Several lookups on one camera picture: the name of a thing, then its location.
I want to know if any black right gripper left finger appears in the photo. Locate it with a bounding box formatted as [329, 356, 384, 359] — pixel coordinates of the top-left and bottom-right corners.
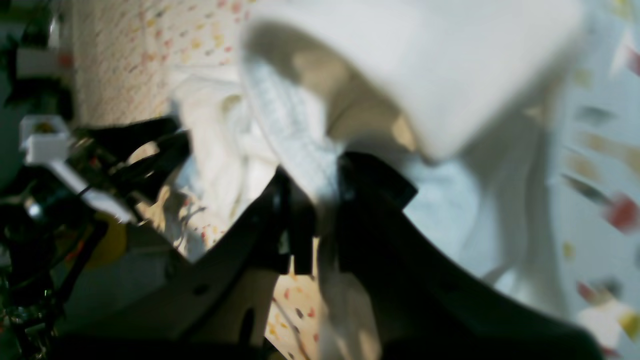
[50, 167, 314, 360]

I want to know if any terrazzo pattern tablecloth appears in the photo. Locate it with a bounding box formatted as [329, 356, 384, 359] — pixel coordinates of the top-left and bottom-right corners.
[70, 0, 639, 360]

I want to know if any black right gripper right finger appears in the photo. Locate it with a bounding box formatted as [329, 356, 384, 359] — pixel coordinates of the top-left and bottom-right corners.
[334, 152, 603, 360]

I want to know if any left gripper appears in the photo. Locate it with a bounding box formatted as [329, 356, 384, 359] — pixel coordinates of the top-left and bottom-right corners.
[1, 115, 191, 360]

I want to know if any white printed T-shirt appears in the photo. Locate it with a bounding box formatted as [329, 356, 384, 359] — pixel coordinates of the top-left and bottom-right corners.
[168, 0, 589, 360]

